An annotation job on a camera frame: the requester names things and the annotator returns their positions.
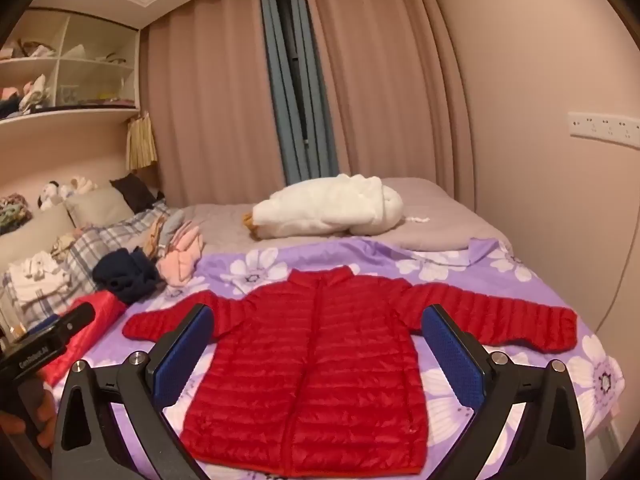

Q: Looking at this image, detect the white goose plush toy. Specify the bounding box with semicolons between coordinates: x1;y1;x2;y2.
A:
243;173;404;240

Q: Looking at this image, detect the dark brown pillow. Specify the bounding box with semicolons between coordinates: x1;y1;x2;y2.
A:
110;173;166;215

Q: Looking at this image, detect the small beige pillow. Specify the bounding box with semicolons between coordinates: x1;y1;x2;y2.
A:
65;185;135;228

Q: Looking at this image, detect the black and white plush toy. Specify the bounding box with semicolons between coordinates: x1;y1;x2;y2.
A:
39;180;76;211

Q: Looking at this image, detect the yellow pleated cloth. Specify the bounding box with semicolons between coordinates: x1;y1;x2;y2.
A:
125;111;158;171

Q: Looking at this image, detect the pastel clothes pile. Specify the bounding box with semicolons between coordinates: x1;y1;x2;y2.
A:
0;74;51;118

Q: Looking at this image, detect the patterned beige garment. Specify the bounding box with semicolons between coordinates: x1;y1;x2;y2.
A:
50;232;86;261

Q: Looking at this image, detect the pink curtain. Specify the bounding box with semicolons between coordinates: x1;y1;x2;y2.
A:
140;0;288;208
300;0;476;186

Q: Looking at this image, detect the grey garment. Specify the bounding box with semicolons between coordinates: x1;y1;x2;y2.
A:
162;208;193;241

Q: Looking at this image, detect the colourful crochet cloth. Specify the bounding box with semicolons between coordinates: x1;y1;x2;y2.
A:
0;194;33;236

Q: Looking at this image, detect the grey bed sheet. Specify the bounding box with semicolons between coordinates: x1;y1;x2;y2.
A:
170;176;516;253

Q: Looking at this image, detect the navy garment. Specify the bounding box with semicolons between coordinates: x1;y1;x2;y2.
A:
92;247;166;305

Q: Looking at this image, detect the white shelf unit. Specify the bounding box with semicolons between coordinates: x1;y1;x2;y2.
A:
0;0;143;133

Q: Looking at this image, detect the tan garment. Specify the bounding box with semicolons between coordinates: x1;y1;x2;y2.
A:
144;215;171;256

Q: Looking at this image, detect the white wall socket strip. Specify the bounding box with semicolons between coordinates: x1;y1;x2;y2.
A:
567;111;640;148

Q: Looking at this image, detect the red puffer jacket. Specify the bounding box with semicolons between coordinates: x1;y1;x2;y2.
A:
37;290;128;388
122;266;578;476

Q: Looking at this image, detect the large beige pillow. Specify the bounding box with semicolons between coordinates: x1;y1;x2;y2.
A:
0;202;76;271

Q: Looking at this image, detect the purple floral blanket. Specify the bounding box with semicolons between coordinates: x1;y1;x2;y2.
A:
47;235;626;480

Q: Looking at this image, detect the grey plaid duvet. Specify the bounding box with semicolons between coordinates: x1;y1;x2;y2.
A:
0;200;171;321

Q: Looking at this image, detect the blue curtain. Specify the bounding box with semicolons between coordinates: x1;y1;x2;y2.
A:
257;0;341;187

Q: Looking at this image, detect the beige plush toy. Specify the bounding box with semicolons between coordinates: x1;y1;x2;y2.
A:
67;175;98;196

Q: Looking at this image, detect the white clothes pile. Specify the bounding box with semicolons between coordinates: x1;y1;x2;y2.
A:
7;250;71;306

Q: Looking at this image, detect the dark window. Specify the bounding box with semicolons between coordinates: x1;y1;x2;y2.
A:
275;0;311;151

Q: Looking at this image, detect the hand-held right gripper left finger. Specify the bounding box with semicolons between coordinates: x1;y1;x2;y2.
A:
52;304;216;480

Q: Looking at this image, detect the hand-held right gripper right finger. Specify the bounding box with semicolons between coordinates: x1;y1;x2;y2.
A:
421;304;587;480

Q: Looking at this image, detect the person's left hand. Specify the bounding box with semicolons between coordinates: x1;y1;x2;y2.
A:
0;387;57;453

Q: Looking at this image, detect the pink garment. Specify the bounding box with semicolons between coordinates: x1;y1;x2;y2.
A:
155;224;206;288

